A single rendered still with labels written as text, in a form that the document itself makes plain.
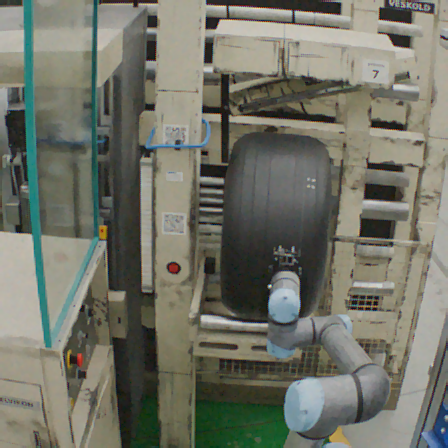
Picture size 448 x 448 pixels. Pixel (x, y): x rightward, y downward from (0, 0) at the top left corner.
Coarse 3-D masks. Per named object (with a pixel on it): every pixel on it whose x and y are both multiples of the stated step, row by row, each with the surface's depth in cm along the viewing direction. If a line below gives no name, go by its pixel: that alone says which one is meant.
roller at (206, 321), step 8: (200, 320) 253; (208, 320) 251; (216, 320) 251; (224, 320) 251; (232, 320) 251; (240, 320) 251; (248, 320) 251; (256, 320) 251; (264, 320) 251; (208, 328) 252; (216, 328) 252; (224, 328) 251; (232, 328) 251; (240, 328) 251; (248, 328) 250; (256, 328) 250; (264, 328) 250
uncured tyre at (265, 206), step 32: (256, 160) 228; (288, 160) 228; (320, 160) 230; (224, 192) 233; (256, 192) 223; (288, 192) 223; (320, 192) 224; (224, 224) 226; (256, 224) 221; (288, 224) 221; (320, 224) 222; (224, 256) 227; (256, 256) 223; (320, 256) 224; (224, 288) 233; (256, 288) 227; (320, 288) 230
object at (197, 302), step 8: (200, 264) 276; (200, 272) 271; (200, 280) 267; (200, 288) 262; (200, 296) 258; (192, 304) 253; (200, 304) 257; (192, 312) 249; (200, 312) 257; (192, 320) 246; (192, 328) 248; (192, 336) 249
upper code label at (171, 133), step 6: (168, 126) 229; (174, 126) 229; (180, 126) 229; (186, 126) 229; (168, 132) 230; (174, 132) 230; (180, 132) 230; (186, 132) 230; (168, 138) 231; (174, 138) 231; (180, 138) 231; (186, 138) 231
